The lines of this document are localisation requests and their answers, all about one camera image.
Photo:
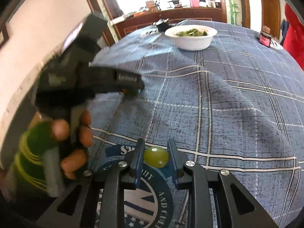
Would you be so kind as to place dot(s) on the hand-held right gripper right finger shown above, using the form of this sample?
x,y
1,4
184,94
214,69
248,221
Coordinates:
x,y
172,163

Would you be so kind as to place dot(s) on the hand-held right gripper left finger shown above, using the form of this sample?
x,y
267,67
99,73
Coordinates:
x,y
139,161

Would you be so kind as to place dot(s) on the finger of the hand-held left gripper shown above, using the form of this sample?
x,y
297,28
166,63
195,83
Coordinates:
x,y
134,92

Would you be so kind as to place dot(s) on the green grape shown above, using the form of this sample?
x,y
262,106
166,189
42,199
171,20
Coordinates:
x,y
156,157

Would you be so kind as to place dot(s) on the person's left hand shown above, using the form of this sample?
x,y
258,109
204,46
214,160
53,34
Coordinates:
x,y
83,133

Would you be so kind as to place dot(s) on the black plant pot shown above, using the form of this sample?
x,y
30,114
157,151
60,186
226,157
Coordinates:
x,y
162,26

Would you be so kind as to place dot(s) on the white bowl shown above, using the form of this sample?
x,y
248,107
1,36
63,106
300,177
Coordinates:
x,y
192,43

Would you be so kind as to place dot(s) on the green leafy vegetables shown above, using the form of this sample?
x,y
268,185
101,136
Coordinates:
x,y
192,32

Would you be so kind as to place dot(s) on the small cardboard box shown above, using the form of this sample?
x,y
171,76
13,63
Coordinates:
x,y
151,5

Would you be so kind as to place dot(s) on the wooden counter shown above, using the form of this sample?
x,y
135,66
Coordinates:
x,y
185,15

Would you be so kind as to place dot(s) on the red jar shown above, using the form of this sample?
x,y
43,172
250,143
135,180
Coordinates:
x,y
264,39

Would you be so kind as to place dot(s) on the wooden door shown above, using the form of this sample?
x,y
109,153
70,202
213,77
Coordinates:
x,y
269,11

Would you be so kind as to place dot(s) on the blue jacket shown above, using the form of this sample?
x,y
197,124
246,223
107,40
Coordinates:
x,y
284,30

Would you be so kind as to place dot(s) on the red garment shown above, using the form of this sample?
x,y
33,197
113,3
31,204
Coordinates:
x,y
294,35

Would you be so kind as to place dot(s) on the wooden picture frame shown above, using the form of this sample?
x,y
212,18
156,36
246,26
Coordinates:
x,y
3,36

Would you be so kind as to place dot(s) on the bamboo wall decal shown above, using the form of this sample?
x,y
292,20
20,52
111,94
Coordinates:
x,y
232,2

